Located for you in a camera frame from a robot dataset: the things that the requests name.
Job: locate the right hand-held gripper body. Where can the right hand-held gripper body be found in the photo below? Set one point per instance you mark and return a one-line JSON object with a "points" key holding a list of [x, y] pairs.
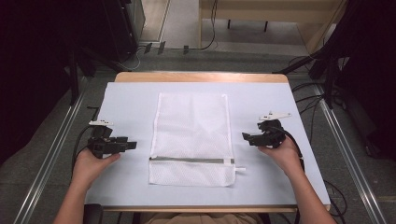
{"points": [[271, 133]]}

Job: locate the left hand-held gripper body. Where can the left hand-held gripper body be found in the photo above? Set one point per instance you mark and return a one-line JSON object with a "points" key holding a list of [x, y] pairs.
{"points": [[102, 146]]}

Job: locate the person's left hand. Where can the person's left hand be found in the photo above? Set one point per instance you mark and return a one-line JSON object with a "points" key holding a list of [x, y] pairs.
{"points": [[88, 166]]}

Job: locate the person's right hand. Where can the person's right hand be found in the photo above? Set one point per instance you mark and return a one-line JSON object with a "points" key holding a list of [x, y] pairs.
{"points": [[288, 157]]}

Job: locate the pale table mat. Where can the pale table mat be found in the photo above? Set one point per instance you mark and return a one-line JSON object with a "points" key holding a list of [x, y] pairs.
{"points": [[130, 102]]}

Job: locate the white mesh laundry bag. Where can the white mesh laundry bag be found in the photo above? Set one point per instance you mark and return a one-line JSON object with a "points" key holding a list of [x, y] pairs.
{"points": [[191, 137]]}

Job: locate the black chair part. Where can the black chair part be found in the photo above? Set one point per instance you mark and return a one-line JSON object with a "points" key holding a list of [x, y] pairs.
{"points": [[92, 214]]}

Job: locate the black metal stand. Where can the black metal stand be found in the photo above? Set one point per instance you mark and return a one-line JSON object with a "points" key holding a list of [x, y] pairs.
{"points": [[330, 62], [74, 77]]}

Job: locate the wooden table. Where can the wooden table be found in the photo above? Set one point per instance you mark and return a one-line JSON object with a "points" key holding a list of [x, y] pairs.
{"points": [[199, 77]]}

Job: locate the dark cabinet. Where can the dark cabinet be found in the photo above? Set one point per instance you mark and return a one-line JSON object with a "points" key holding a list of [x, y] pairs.
{"points": [[124, 28]]}

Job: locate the light wooden bench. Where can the light wooden bench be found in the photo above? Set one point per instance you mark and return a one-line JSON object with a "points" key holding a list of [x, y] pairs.
{"points": [[264, 12]]}

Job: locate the metal floor rail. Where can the metal floor rail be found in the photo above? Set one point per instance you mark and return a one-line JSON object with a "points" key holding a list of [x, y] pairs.
{"points": [[46, 161], [351, 161]]}

